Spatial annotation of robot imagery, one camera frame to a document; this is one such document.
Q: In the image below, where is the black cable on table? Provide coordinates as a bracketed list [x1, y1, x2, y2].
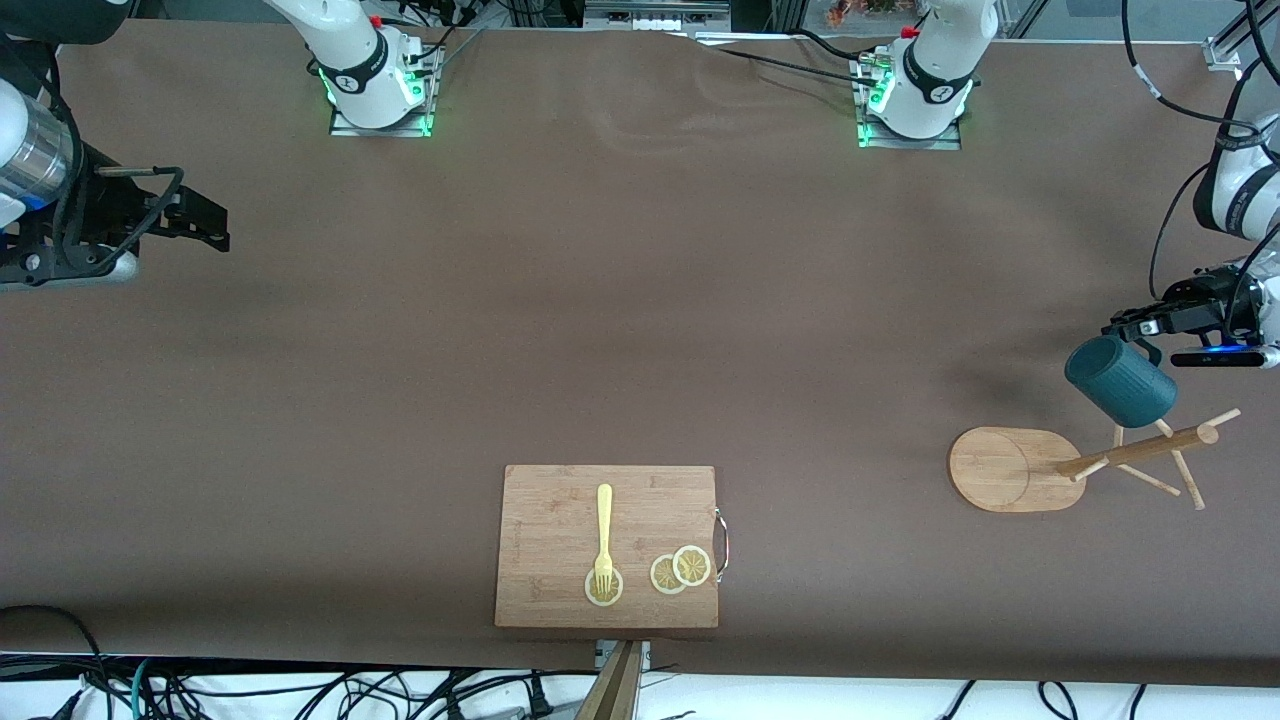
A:
[690, 28, 881, 86]

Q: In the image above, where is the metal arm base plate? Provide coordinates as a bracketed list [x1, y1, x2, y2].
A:
[855, 55, 963, 151]
[328, 45, 439, 139]

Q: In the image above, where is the teal cable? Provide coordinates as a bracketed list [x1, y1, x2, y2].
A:
[128, 655, 166, 720]

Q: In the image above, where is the black looped cable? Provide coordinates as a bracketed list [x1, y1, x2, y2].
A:
[0, 605, 113, 720]

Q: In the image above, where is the white power strip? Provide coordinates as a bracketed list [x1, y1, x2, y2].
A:
[585, 0, 731, 31]

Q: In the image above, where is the teal cup yellow inside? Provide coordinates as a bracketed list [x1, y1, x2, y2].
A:
[1064, 335, 1179, 429]

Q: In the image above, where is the yellow plastic fork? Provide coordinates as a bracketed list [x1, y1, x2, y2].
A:
[594, 484, 615, 597]

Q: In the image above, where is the aluminium frame profile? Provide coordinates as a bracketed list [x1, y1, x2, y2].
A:
[1205, 0, 1280, 71]

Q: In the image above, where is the metal bracket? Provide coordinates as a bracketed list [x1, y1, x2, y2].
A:
[595, 640, 653, 673]

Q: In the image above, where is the bamboo cutting board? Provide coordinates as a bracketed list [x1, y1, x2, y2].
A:
[494, 465, 730, 630]

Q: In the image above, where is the wooden cup rack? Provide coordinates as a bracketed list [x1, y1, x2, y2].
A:
[948, 407, 1242, 514]

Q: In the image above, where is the wooden post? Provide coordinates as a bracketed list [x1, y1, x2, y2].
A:
[575, 640, 644, 720]

